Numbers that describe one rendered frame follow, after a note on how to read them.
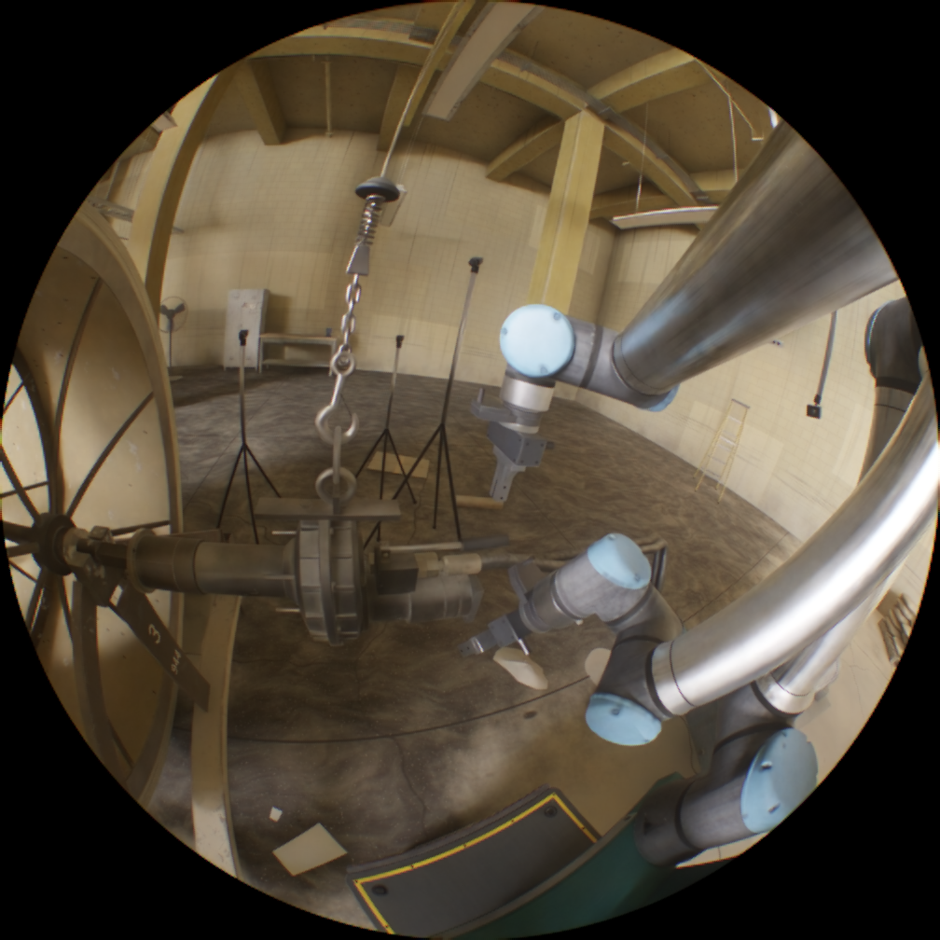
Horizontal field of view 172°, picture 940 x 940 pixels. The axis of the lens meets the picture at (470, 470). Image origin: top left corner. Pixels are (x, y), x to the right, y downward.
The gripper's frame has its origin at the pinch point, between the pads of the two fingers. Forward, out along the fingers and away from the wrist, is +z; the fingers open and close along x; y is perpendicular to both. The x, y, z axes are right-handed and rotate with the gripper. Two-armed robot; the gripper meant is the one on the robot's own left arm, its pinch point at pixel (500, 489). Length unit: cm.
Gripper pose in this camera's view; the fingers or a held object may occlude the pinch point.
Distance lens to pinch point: 61.5
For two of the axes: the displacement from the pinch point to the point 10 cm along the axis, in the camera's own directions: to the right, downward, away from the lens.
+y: 9.2, 0.3, 4.0
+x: -3.5, -4.6, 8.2
